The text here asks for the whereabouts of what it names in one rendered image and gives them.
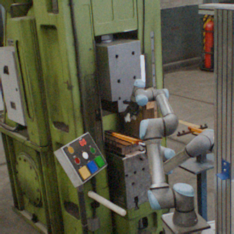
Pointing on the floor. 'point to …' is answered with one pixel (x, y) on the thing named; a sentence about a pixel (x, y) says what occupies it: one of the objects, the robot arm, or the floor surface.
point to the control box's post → (82, 208)
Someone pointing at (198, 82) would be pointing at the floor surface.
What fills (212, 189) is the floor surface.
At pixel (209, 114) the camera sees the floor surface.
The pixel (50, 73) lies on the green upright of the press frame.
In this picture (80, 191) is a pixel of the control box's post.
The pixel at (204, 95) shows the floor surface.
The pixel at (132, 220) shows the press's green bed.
